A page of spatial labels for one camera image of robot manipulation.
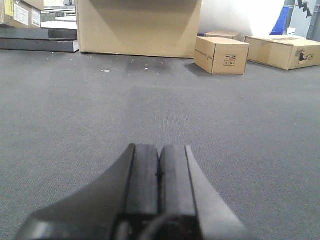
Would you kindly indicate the labelled cardboard box left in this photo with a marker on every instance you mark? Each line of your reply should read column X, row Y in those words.
column 25, row 14

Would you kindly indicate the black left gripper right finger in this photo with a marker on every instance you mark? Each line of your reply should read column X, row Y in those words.
column 190, row 209

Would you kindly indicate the blue plastic bin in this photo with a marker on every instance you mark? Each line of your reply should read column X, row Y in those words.
column 279, row 27

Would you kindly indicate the flat long cardboard box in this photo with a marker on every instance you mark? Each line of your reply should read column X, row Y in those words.
column 283, row 51

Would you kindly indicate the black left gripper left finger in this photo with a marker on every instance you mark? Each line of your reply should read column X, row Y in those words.
column 126, row 192

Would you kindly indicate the stacked dark grey boards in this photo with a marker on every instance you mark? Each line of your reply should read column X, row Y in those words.
column 39, row 39

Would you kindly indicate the far small cardboard box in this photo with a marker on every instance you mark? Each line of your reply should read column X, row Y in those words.
column 237, row 36

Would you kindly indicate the large cardboard box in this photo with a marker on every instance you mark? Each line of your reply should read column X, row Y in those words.
column 155, row 28

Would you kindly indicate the small cardboard box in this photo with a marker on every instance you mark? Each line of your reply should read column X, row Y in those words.
column 221, row 56
column 237, row 36

